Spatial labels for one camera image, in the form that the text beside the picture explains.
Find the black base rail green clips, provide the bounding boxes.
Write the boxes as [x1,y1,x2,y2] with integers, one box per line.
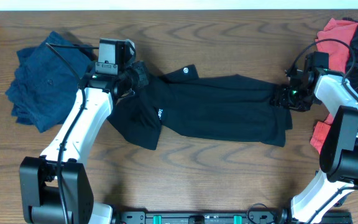
[110,206,300,224]

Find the folded navy blue garment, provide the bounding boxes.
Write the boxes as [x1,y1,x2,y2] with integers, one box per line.
[6,32,94,133]

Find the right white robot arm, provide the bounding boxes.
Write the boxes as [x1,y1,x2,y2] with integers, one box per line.
[274,68,358,223]

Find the red t-shirt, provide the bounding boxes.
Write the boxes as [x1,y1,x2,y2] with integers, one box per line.
[310,18,358,153]

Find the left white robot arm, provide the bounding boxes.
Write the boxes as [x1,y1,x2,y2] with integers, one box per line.
[19,61,149,223]

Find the black t-shirt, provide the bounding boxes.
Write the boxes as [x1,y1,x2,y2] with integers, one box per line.
[108,65,293,150]

